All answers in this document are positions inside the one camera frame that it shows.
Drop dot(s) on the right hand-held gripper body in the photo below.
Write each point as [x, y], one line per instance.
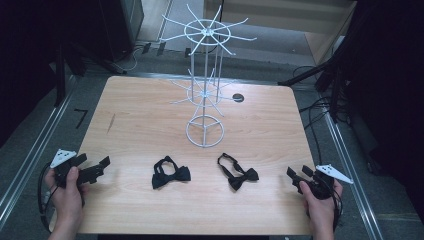
[321, 186]

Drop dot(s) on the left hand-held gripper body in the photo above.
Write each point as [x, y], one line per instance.
[61, 156]

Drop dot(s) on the black bow tie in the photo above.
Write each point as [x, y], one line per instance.
[241, 178]
[176, 176]

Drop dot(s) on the person's right hand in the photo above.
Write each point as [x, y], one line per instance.
[321, 211]

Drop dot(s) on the person's left hand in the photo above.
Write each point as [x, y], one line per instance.
[68, 200]

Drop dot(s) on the black metal stand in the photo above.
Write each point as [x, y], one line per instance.
[60, 76]
[330, 76]

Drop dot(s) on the black cabinet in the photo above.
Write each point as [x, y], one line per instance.
[121, 26]

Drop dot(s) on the metal floor rail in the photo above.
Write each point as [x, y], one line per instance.
[36, 146]
[350, 173]

